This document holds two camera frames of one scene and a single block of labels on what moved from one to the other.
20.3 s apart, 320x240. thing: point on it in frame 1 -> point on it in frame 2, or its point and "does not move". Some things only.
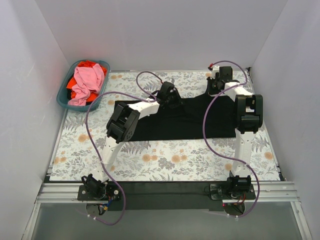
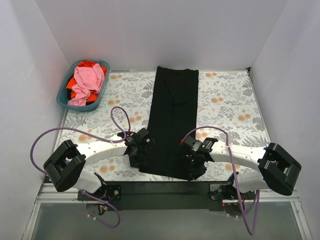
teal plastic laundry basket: (62, 95) does not move
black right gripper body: (213, 85) -> (195, 169)
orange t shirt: (72, 81) does not move
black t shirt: (185, 119) -> (173, 117)
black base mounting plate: (164, 196) does not move
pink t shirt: (88, 79) does not move
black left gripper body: (172, 99) -> (136, 160)
